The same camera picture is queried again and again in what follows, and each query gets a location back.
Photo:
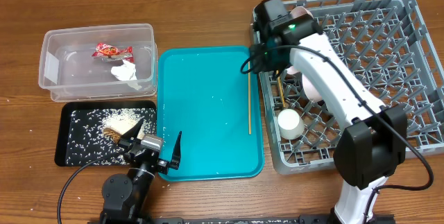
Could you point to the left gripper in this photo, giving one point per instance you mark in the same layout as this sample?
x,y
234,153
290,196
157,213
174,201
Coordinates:
x,y
126,140

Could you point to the rice and food scraps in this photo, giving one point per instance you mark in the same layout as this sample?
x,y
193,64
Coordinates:
x,y
86,140

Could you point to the white tissue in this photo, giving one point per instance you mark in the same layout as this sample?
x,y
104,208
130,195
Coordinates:
x,y
126,72

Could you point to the red snack wrapper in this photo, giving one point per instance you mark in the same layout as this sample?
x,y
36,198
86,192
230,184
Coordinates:
x,y
111,53

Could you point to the wooden chopstick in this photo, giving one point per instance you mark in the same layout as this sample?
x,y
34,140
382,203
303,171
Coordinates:
x,y
249,106
281,92

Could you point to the beige ceramic cup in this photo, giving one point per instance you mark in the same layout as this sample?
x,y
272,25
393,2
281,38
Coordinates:
x,y
290,124

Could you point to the pink bowl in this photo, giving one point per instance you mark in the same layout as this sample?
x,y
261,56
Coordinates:
x,y
310,91

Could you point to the pink round plate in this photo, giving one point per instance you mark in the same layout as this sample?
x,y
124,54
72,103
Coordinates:
x,y
297,12

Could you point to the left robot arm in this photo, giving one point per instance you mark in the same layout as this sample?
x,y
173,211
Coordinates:
x,y
124,194

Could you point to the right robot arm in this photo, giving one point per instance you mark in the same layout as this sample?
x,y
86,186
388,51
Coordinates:
x,y
372,142

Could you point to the black waste tray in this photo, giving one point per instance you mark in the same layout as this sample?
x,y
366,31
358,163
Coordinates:
x,y
61,146

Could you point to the teal plastic tray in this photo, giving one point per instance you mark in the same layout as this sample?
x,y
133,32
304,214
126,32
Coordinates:
x,y
202,93

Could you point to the clear plastic bin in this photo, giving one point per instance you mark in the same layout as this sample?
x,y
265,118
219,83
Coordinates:
x,y
70,71

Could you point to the grey dish rack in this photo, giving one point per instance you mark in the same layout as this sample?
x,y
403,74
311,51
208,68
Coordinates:
x,y
386,44

